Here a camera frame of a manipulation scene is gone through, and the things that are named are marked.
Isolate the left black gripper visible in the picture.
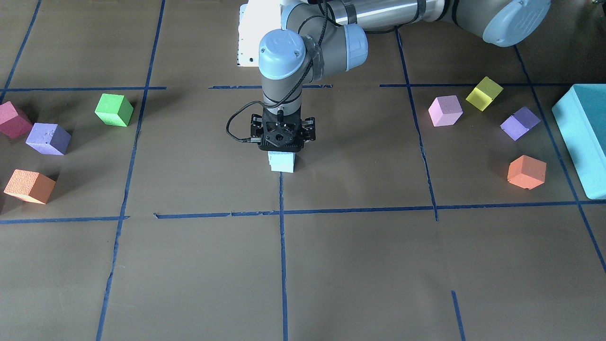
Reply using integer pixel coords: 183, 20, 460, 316
250, 111, 315, 144

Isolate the light blue block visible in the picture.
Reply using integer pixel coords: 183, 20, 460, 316
268, 151, 296, 164
270, 162, 295, 173

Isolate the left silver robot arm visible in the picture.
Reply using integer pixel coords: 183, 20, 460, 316
240, 0, 552, 153

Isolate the pink foam block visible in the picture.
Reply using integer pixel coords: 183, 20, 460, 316
428, 95, 463, 127

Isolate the green foam block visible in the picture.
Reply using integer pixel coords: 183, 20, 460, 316
94, 93, 134, 127

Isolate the yellow foam block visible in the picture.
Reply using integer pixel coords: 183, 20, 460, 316
466, 76, 504, 111

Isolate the purple foam block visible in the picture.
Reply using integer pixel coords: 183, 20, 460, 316
500, 107, 541, 141
26, 123, 71, 155

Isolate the orange foam block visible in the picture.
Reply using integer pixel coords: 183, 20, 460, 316
4, 169, 56, 205
507, 155, 547, 189

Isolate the near pink-red foam block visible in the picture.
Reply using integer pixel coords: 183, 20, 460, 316
0, 101, 33, 139

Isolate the teal plastic bin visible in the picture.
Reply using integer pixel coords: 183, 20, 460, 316
552, 83, 606, 199

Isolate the white camera pole with base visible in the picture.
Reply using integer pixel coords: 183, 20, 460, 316
237, 0, 288, 67

